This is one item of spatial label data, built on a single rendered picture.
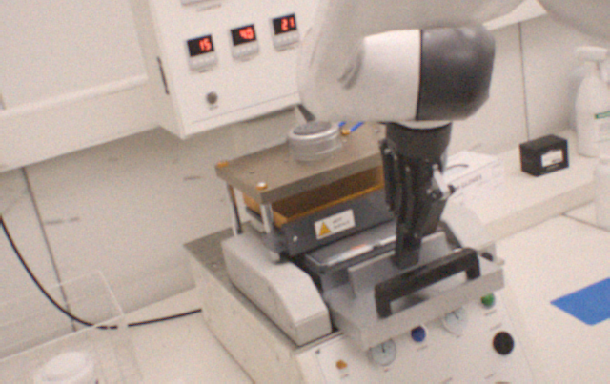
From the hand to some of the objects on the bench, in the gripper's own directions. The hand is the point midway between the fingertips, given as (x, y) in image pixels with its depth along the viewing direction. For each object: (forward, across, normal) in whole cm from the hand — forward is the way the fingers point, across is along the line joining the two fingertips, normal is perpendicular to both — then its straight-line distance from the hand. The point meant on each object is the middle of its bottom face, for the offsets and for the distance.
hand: (407, 244), depth 98 cm
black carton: (+40, -40, +68) cm, 89 cm away
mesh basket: (+43, -38, -46) cm, 73 cm away
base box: (+33, -10, +1) cm, 35 cm away
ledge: (+45, -40, +67) cm, 90 cm away
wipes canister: (+35, -16, -45) cm, 59 cm away
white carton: (+40, -42, +43) cm, 72 cm away
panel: (+23, +15, 0) cm, 27 cm away
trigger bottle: (+40, -40, +83) cm, 100 cm away
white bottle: (+36, -17, +63) cm, 74 cm away
